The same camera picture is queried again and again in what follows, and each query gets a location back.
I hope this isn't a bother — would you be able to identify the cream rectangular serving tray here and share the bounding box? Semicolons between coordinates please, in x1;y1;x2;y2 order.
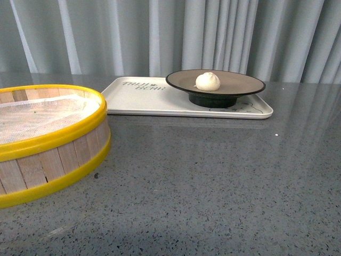
102;77;273;119

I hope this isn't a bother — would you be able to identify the grey pleated curtain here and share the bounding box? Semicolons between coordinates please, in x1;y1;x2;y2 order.
1;1;340;84

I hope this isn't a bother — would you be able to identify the white steamer liner cloth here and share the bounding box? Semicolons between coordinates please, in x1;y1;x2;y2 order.
1;94;100;144

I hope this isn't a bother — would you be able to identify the white steamed bun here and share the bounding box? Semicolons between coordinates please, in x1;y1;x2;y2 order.
194;72;221;91

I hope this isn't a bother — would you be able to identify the beige plate with black rim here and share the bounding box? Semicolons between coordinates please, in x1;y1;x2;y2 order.
166;69;266;108

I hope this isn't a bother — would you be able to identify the yellow rimmed wooden steamer basket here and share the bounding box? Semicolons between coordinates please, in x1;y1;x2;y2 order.
1;84;111;208

